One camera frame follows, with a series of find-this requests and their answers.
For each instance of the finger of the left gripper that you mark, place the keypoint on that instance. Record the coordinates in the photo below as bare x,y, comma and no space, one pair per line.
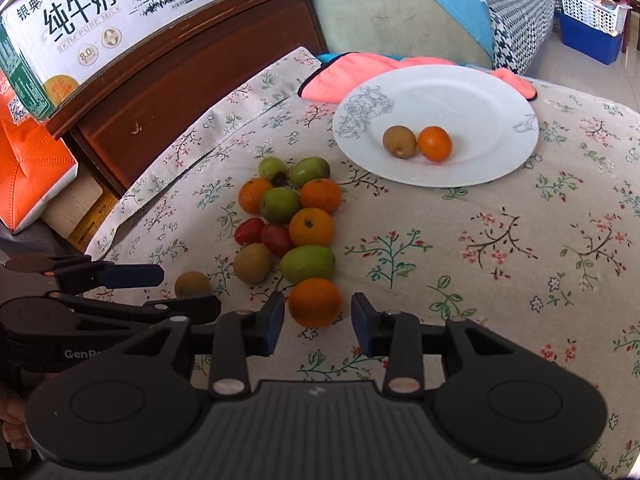
83,273
150,309

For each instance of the white floral plate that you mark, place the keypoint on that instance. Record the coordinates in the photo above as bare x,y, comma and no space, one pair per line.
493,129

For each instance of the orange tangerine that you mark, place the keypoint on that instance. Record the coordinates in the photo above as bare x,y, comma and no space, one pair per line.
251,194
315,303
312,226
323,193

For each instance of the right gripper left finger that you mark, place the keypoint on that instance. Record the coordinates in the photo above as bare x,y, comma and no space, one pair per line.
241,334

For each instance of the person left hand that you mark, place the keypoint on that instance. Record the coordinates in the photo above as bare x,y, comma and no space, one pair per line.
12,415

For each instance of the pink fleece cloth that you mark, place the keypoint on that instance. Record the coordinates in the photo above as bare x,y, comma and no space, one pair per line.
340,77

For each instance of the small orange on plate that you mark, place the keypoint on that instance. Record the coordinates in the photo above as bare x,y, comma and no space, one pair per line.
434,143

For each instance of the white plastic basket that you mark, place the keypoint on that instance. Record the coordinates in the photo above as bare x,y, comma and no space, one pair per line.
606,16

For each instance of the red cherry tomato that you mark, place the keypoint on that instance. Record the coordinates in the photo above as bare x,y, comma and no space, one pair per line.
249,232
276,239

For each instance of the kiwi on plate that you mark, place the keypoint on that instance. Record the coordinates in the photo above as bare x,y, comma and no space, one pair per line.
399,141

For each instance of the floral tablecloth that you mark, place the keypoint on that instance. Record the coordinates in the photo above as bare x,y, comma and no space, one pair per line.
547,257

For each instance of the checkered sofa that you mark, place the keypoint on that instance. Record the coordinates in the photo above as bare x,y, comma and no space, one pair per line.
520,28

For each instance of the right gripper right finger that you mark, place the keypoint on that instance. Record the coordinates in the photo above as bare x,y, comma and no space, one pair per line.
396,335

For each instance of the white milk carton box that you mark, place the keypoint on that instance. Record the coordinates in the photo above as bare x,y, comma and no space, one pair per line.
50,48

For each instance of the blue plastic bin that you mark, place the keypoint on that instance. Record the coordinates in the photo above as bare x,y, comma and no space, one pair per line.
598,45

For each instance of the lone brown kiwi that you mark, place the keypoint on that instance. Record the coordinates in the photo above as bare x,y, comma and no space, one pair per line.
192,284

